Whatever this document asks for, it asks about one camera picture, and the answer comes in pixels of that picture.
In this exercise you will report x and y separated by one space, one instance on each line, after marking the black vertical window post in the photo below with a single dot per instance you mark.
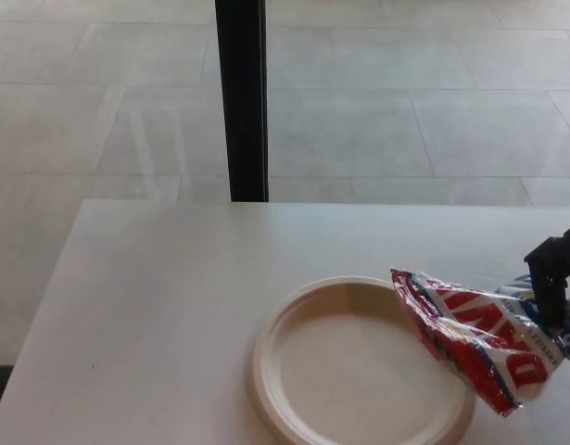
244 102

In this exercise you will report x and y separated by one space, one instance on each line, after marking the red white sunflower seed bag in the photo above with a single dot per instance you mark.
456 334

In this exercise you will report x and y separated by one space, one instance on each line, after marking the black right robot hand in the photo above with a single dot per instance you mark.
551 278

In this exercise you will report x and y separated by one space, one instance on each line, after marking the beige round paper plate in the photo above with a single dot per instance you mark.
340 366

